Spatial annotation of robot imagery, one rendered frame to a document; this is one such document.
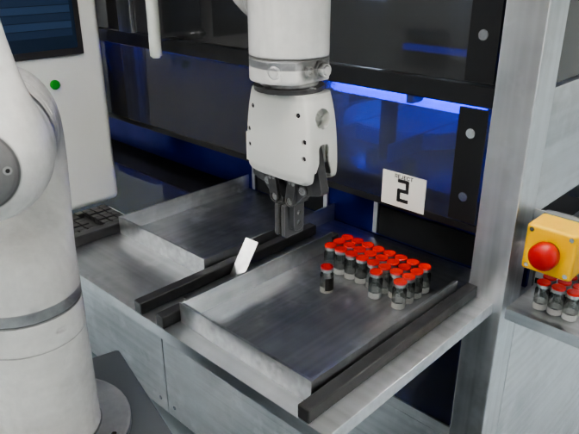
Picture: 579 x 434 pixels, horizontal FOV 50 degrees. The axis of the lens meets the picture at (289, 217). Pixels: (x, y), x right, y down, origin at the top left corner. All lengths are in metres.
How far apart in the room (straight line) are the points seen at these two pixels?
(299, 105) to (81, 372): 0.37
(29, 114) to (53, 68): 0.94
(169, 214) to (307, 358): 0.56
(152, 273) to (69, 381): 0.40
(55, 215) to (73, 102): 0.86
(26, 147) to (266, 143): 0.25
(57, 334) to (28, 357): 0.04
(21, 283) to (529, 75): 0.67
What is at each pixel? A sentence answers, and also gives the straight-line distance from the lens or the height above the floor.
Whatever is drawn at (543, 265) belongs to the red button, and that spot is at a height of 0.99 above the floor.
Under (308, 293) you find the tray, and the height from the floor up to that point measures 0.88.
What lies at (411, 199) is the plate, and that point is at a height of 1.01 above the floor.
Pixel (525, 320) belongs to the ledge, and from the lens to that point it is 1.01.
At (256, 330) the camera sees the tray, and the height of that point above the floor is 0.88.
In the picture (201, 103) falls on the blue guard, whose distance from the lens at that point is 1.37.
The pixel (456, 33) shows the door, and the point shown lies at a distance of 0.96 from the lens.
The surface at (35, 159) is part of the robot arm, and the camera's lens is 0.56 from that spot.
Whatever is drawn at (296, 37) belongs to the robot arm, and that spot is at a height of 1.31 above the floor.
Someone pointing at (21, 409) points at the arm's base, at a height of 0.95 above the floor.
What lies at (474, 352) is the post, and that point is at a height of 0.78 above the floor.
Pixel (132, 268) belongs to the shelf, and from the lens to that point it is 1.11.
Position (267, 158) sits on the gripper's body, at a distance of 0.68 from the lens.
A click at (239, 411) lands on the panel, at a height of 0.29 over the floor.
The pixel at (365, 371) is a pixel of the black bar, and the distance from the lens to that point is 0.81.
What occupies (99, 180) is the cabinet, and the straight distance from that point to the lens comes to 1.61.
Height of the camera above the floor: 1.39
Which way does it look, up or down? 23 degrees down
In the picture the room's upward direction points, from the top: straight up
